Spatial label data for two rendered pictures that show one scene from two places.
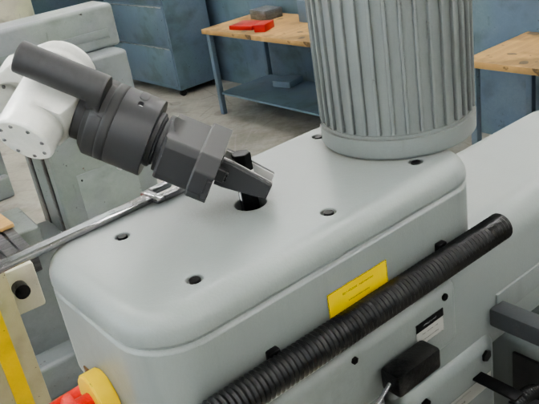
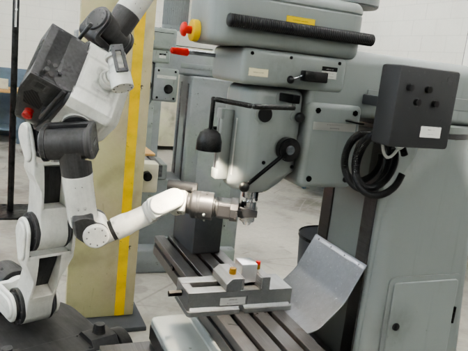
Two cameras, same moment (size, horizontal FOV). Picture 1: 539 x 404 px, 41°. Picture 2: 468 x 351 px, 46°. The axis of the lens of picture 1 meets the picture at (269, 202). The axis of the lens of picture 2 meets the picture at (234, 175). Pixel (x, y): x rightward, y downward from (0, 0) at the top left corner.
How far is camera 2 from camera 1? 109 cm
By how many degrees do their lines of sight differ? 18
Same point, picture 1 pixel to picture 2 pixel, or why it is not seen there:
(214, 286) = not seen: outside the picture
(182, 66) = not seen: hidden behind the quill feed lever
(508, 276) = (376, 85)
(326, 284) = (287, 10)
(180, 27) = not seen: hidden behind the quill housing
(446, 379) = (331, 108)
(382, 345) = (305, 62)
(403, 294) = (316, 28)
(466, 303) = (351, 80)
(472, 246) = (353, 33)
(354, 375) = (289, 65)
